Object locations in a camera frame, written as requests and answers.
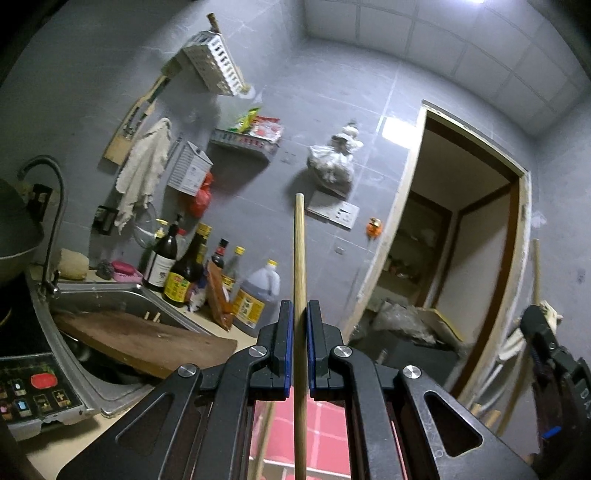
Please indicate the black wall socket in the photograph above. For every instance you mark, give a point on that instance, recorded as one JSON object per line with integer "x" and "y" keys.
{"x": 40, "y": 201}
{"x": 104, "y": 220}

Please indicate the white hanging towel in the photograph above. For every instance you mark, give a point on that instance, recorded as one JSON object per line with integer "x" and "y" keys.
{"x": 143, "y": 170}

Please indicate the white wall switch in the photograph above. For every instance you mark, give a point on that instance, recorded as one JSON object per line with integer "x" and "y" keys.
{"x": 322, "y": 206}

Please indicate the beige loofah sponge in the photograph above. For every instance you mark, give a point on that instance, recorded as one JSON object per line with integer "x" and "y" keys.
{"x": 73, "y": 265}

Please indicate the dark bottle with yellow label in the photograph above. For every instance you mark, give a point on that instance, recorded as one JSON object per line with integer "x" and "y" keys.
{"x": 182, "y": 281}

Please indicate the hanging clear plastic bag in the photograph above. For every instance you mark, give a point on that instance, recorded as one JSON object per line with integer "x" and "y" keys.
{"x": 332, "y": 161}

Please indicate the stainless steel sink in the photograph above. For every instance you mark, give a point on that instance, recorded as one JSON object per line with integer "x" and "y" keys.
{"x": 115, "y": 295}

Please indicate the white slotted wall basket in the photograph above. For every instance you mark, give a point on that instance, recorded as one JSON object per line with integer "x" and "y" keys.
{"x": 212, "y": 60}

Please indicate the pink soap dish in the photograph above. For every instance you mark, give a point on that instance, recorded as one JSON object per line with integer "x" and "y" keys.
{"x": 127, "y": 272}

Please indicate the bundle of wooden chopsticks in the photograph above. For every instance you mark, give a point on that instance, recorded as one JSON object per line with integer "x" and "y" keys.
{"x": 261, "y": 438}

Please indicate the crumpled clear plastic bag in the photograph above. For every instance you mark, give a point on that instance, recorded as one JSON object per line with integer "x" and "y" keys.
{"x": 401, "y": 321}

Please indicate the red snack packet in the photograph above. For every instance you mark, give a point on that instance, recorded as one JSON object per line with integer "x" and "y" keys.
{"x": 268, "y": 127}

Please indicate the round mesh strainer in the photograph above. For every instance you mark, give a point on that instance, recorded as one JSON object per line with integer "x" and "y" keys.
{"x": 145, "y": 230}

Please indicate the yellow capped dark bottle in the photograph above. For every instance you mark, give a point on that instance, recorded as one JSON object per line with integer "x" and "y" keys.
{"x": 204, "y": 240}

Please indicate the red capped dark bottle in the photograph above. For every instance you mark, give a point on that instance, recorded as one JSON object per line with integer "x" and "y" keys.
{"x": 219, "y": 261}

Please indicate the dark bottle with white label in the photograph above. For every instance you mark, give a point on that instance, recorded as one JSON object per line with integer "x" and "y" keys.
{"x": 161, "y": 263}

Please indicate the brown wooden cutting board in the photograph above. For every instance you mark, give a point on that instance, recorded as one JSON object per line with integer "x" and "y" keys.
{"x": 152, "y": 341}

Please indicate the dark steel scrubber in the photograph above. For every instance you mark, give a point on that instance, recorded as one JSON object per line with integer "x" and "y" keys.
{"x": 105, "y": 270}

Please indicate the green snack packet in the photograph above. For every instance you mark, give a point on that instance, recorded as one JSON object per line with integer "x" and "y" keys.
{"x": 244, "y": 121}

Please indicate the black wok with lid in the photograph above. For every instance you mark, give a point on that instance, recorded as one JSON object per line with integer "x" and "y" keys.
{"x": 14, "y": 240}

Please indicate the black induction cooker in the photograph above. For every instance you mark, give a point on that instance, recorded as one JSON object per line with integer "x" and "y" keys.
{"x": 27, "y": 387}

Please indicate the flat woven sack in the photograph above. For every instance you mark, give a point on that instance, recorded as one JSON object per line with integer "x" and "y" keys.
{"x": 443, "y": 325}

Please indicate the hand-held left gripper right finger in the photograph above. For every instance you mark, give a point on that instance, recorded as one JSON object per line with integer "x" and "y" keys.
{"x": 311, "y": 350}

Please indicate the wooden knife rack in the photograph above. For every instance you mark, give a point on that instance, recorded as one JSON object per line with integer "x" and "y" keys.
{"x": 115, "y": 150}

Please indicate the clear bottle with yellow cap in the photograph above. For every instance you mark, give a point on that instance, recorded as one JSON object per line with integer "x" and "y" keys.
{"x": 233, "y": 277}

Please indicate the white wall socket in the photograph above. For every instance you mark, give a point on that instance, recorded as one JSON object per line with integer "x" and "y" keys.
{"x": 345, "y": 215}

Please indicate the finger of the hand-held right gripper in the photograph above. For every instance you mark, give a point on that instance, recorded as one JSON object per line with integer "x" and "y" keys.
{"x": 542, "y": 332}

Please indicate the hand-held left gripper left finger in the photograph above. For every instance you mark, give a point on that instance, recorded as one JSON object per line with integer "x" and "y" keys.
{"x": 289, "y": 350}

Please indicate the dark grey cabinet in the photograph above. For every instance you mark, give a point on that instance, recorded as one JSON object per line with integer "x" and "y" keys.
{"x": 406, "y": 369}

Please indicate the curved metal faucet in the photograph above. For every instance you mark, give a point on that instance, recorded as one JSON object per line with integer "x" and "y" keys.
{"x": 57, "y": 221}

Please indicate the brown packet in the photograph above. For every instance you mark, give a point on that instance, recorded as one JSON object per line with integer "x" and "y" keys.
{"x": 219, "y": 297}

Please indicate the grey wall shelf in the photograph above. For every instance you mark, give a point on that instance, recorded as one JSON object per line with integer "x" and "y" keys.
{"x": 240, "y": 143}

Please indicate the wooden door frame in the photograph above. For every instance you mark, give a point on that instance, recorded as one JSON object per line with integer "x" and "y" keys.
{"x": 401, "y": 221}

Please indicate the red plastic bag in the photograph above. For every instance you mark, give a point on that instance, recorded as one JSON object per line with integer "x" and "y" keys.
{"x": 203, "y": 198}

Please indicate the orange wall hook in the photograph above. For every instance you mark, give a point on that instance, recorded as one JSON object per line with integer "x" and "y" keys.
{"x": 373, "y": 227}

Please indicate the large cooking oil jug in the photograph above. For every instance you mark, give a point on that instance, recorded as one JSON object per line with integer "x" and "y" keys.
{"x": 256, "y": 300}

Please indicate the long bamboo chopstick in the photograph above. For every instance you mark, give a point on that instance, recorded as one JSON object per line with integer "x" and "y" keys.
{"x": 300, "y": 254}

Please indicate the white hanging slotted box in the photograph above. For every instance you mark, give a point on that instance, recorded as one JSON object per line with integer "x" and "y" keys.
{"x": 189, "y": 168}

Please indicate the wooden storage shelf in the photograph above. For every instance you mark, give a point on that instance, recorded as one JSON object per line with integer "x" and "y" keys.
{"x": 415, "y": 249}

